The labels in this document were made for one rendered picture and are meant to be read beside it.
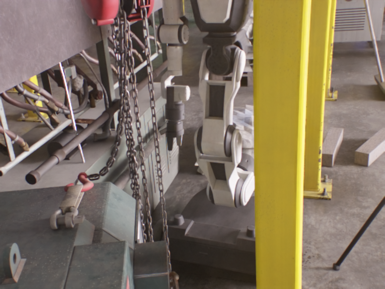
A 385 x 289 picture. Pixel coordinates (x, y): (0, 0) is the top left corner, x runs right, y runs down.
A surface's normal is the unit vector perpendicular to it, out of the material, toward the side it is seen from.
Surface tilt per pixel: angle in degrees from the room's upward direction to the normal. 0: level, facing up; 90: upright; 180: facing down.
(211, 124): 79
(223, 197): 106
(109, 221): 45
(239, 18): 98
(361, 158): 90
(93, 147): 0
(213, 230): 0
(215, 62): 90
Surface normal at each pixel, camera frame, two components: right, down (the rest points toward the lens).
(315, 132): -0.27, 0.41
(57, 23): 0.96, 0.06
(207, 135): -0.36, 0.00
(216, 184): -0.24, -0.58
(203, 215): -0.07, -0.91
